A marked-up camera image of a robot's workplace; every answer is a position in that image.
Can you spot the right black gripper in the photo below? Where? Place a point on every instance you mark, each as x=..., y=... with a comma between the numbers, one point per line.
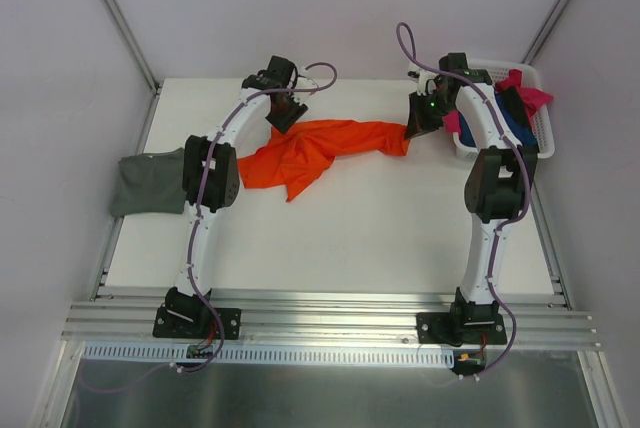
x=421, y=109

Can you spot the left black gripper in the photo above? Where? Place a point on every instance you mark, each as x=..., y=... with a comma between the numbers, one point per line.
x=282, y=106

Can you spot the orange t shirt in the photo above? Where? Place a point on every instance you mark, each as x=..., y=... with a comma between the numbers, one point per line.
x=296, y=159

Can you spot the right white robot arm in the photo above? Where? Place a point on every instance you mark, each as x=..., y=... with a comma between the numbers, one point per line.
x=497, y=194

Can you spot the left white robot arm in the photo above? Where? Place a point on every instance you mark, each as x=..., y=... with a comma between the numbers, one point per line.
x=211, y=182

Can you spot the black t shirt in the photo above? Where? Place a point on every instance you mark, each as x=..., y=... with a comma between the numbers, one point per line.
x=513, y=108

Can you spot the blue t shirt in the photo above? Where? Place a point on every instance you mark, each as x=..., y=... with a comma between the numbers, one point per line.
x=525, y=136

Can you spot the pink t shirt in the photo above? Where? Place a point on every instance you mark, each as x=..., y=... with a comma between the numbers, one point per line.
x=533, y=98

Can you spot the white plastic basket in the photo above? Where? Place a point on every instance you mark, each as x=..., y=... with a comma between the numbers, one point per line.
x=525, y=79

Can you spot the grey folded t shirt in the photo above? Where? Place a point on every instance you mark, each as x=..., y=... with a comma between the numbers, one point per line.
x=149, y=183

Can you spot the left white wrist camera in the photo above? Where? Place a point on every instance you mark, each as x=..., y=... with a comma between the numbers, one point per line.
x=301, y=86

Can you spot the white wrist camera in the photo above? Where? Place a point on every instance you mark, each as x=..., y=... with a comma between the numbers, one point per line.
x=301, y=86
x=426, y=80

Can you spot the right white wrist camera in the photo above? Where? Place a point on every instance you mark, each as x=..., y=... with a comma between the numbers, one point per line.
x=426, y=80

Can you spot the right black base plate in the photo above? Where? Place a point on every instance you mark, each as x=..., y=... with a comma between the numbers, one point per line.
x=448, y=329

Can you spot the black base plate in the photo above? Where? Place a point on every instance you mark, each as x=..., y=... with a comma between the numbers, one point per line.
x=171, y=325
x=448, y=329

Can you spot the right aluminium corner post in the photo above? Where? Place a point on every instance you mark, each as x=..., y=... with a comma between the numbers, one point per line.
x=543, y=34

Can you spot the aluminium corner post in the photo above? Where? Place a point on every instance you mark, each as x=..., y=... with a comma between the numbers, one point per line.
x=131, y=44
x=543, y=34

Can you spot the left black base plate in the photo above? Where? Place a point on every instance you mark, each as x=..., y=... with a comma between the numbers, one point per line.
x=171, y=325

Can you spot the aluminium mounting rail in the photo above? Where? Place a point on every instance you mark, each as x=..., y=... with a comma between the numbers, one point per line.
x=543, y=322

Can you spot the left aluminium corner post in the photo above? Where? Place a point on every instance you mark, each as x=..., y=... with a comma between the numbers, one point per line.
x=131, y=44

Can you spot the white slotted cable duct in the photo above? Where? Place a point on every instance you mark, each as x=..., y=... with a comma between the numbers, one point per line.
x=271, y=354

